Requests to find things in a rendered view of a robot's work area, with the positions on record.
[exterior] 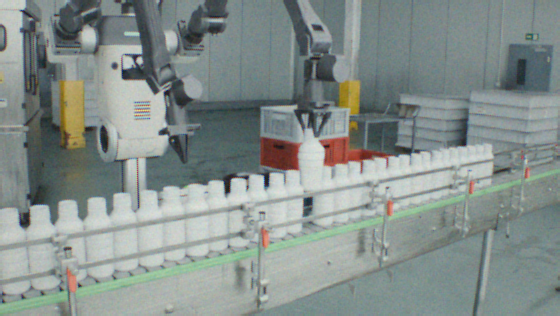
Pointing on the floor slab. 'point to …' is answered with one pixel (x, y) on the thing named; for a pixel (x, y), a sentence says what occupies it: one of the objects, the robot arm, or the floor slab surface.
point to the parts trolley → (383, 124)
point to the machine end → (19, 106)
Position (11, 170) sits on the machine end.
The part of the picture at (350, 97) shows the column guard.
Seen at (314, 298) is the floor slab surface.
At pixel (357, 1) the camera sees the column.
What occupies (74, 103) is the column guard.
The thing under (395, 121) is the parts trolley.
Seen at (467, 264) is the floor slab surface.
